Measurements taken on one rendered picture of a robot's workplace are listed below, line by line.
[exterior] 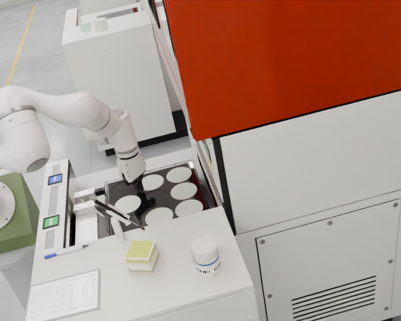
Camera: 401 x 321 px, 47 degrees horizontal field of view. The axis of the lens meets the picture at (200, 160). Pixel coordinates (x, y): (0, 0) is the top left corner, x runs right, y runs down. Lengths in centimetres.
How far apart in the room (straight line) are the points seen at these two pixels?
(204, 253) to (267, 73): 52
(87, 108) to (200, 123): 32
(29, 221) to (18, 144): 65
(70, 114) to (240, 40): 49
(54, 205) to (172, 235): 51
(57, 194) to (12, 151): 62
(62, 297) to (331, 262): 100
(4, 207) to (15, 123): 67
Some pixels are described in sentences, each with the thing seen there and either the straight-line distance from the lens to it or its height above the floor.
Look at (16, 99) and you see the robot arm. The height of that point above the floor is 149.
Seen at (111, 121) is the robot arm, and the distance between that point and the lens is 140.
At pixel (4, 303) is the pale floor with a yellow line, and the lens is 297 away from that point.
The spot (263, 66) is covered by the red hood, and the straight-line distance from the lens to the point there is 132.
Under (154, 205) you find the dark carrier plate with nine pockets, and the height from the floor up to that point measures 90.
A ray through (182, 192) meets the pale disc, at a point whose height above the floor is 90.
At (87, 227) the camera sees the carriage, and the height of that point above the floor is 88.
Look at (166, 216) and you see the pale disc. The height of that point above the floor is 90.
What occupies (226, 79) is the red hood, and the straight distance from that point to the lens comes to 131.
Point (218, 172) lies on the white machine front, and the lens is 145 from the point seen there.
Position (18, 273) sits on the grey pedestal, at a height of 69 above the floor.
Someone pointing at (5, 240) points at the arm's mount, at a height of 87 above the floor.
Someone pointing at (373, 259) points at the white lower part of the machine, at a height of 50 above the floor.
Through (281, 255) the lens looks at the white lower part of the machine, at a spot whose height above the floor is 66.
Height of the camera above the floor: 195
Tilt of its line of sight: 34 degrees down
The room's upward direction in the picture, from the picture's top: 12 degrees counter-clockwise
